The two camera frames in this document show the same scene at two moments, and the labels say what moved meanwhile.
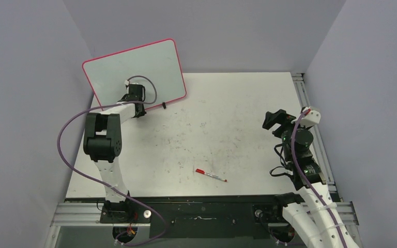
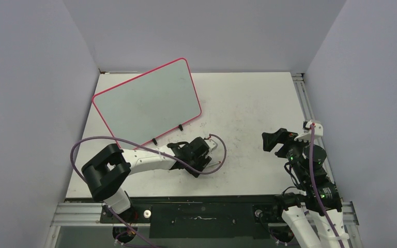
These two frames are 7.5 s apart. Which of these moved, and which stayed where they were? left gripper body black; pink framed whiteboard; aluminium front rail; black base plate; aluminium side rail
Moved: pink framed whiteboard; left gripper body black
Stayed: aluminium front rail; black base plate; aluminium side rail
